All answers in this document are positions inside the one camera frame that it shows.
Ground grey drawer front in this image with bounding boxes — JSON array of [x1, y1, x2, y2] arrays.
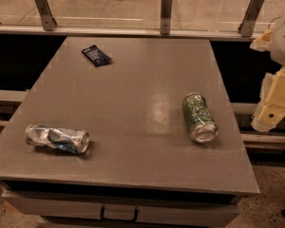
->
[[2, 190, 238, 228]]

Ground right metal rail bracket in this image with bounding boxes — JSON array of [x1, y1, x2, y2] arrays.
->
[[238, 0, 265, 37]]

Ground crushed silver-blue redbull can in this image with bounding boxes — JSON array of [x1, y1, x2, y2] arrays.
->
[[25, 123, 89, 154]]

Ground black drawer handle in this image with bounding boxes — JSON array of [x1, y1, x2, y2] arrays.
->
[[100, 206, 139, 222]]

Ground middle metal rail bracket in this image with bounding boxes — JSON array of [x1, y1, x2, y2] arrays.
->
[[160, 0, 173, 35]]

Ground left metal rail bracket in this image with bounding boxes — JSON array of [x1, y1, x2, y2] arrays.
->
[[34, 0, 57, 31]]

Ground green soda can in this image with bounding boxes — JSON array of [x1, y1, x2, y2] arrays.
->
[[181, 92, 219, 143]]

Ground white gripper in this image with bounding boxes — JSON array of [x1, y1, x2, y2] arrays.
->
[[250, 12, 285, 132]]

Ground dark blue snack packet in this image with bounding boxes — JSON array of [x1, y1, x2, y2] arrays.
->
[[82, 45, 111, 67]]

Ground metal rail bracket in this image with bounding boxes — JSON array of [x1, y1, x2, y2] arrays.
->
[[238, 0, 265, 37], [34, 0, 57, 31], [160, 0, 173, 35]]

